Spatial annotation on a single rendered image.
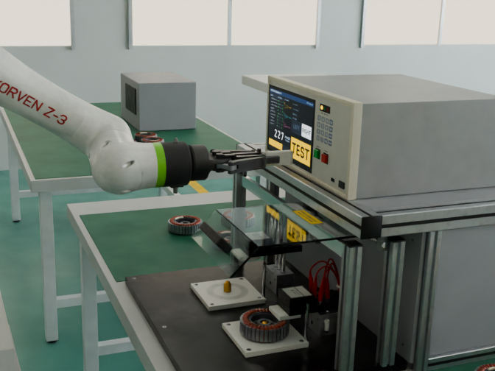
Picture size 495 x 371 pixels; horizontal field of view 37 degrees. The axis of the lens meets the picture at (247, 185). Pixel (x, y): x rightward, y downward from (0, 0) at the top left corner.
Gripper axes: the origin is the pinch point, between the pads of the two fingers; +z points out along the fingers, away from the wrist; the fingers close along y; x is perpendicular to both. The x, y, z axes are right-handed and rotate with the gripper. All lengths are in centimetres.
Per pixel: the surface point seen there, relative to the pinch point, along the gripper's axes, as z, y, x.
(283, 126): 9.9, -19.0, 2.7
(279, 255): 11.3, -20.3, -31.5
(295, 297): 3.5, 6.1, -30.7
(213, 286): -5.2, -24.1, -39.9
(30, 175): -38, -162, -44
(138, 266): -19, -51, -43
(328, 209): 7.3, 11.5, -8.8
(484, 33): 434, -471, -8
